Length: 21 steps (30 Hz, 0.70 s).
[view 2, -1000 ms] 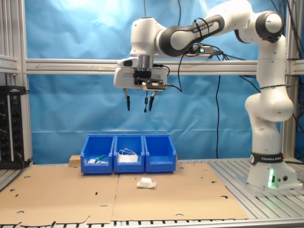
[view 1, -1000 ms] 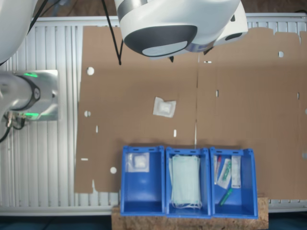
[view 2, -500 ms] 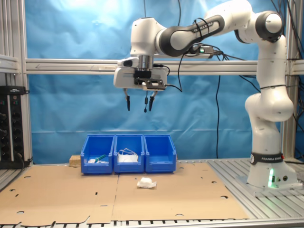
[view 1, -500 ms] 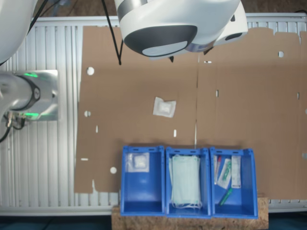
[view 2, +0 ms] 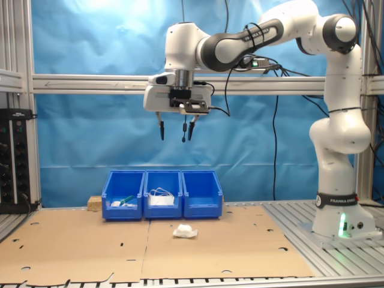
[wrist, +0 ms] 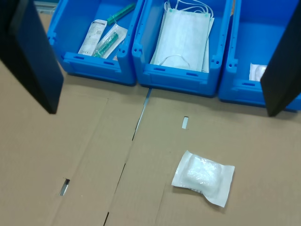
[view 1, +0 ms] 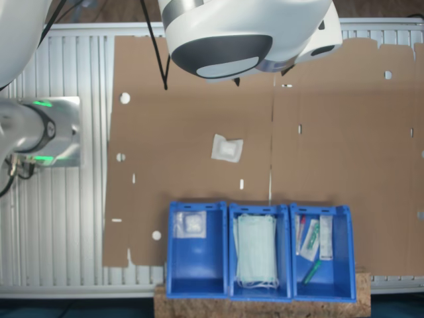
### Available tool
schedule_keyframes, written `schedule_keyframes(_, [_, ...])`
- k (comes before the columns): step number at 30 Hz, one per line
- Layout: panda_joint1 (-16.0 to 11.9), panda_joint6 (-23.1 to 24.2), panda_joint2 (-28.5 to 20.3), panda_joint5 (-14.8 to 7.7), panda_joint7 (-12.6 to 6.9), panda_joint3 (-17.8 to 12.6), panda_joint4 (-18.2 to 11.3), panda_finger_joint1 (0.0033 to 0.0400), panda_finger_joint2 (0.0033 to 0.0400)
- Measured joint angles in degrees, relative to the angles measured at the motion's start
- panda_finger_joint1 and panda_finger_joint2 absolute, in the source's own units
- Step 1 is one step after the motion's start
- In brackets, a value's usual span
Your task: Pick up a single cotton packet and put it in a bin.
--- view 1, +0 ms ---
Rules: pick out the white cotton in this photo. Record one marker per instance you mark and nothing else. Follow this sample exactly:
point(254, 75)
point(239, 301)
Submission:
point(227, 149)

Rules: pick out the flat clear cotton packet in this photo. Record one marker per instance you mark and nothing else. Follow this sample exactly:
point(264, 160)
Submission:
point(190, 224)

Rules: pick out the blue bin with cotton packets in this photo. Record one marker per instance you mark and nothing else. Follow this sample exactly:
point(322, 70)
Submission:
point(198, 265)

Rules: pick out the brown cardboard sheet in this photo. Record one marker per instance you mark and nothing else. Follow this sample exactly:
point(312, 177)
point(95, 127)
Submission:
point(348, 149)
point(182, 132)

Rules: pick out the red capped tube packet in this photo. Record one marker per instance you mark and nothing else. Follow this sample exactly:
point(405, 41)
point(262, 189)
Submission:
point(300, 228)

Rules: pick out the stack of white face masks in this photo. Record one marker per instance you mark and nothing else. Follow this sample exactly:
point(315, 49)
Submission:
point(256, 248)

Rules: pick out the green syringe in clear wrapper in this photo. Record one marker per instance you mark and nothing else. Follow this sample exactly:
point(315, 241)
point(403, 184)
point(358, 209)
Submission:
point(310, 238)

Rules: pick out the white printed flat packet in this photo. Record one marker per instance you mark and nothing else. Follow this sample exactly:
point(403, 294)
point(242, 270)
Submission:
point(326, 238)

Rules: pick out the blue bin with masks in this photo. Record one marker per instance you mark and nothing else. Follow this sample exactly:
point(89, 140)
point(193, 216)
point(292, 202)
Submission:
point(285, 251)

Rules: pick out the blue bin with syringes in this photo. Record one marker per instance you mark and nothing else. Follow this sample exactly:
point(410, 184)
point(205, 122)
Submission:
point(341, 265)

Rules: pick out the loose green syringe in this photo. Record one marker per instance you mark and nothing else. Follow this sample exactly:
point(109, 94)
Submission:
point(312, 272)

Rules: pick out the chipboard wood block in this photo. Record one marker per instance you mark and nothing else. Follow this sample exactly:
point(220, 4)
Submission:
point(265, 309)

